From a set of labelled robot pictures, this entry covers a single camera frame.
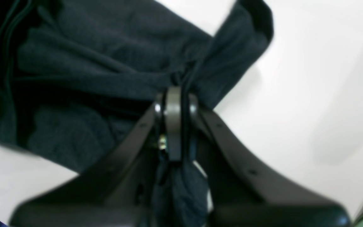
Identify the dark navy long-sleeve shirt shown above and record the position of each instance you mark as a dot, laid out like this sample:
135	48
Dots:
77	75

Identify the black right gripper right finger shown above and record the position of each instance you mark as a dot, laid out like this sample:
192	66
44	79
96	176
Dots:
245	191

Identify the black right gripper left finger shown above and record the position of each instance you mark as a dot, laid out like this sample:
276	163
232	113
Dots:
117	190

